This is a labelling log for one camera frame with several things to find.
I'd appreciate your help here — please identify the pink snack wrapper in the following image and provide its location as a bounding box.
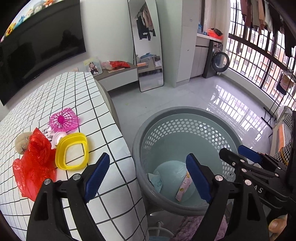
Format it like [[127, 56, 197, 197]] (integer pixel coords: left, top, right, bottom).
[[175, 171, 193, 202]]

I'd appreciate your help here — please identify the red plastic bag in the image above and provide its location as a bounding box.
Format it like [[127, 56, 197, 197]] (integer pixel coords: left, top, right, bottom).
[[13, 128, 56, 201]]

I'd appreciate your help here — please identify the beige plush toy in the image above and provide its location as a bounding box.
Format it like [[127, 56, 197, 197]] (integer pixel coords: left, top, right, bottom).
[[15, 132, 32, 155]]

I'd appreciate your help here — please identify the white round lid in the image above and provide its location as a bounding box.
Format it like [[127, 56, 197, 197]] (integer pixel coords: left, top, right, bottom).
[[51, 132, 67, 149]]

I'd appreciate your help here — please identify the yellow plastic lid frame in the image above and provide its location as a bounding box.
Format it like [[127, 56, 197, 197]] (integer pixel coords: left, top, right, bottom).
[[55, 133, 89, 171]]

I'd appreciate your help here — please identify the white plastic mailer bag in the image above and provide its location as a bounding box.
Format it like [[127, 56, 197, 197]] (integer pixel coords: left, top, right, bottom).
[[147, 171, 163, 193]]

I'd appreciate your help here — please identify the person's right hand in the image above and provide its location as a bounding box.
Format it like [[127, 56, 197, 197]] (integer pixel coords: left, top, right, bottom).
[[268, 214, 287, 241]]

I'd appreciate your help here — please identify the houndstooth fabric chair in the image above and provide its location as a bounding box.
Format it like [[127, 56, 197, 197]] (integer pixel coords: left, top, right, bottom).
[[270, 106, 295, 166]]

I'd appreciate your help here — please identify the purple fluffy rug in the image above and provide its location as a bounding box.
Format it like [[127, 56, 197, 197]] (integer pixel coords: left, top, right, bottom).
[[169, 214, 228, 241]]

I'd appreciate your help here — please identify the grey perforated laundry basket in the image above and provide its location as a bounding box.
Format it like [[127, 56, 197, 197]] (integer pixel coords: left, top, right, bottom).
[[132, 106, 242, 216]]

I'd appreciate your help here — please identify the front-load washing machine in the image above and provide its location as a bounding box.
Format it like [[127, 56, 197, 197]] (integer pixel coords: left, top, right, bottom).
[[202, 40, 230, 78]]

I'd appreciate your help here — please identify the pink plastic mesh basket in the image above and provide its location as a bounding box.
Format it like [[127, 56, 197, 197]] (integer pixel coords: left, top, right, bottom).
[[49, 108, 80, 132]]

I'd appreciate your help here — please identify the red basin on counter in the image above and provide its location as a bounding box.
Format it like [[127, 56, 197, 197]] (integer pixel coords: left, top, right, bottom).
[[207, 28, 223, 40]]

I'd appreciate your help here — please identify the low grey tv cabinet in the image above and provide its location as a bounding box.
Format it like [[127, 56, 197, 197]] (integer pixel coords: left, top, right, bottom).
[[94, 63, 138, 91]]

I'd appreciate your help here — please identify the white tall cabinet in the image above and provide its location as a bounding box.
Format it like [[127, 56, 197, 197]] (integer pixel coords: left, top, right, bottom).
[[156, 0, 200, 87]]

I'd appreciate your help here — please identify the red bag on cabinet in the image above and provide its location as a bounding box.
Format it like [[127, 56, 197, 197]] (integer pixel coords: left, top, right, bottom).
[[109, 61, 130, 69]]

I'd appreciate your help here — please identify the framed cartoon picture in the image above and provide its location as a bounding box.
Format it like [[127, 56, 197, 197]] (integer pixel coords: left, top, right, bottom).
[[83, 57, 103, 76]]

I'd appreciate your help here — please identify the standing floor mirror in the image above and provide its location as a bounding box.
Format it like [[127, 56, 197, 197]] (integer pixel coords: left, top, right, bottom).
[[127, 0, 164, 92]]

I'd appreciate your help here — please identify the row of plush toys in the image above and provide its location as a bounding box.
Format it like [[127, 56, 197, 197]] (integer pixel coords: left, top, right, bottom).
[[1, 0, 59, 42]]

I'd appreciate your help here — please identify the black wall television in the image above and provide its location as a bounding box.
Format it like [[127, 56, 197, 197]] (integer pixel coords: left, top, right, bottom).
[[1, 1, 86, 105]]

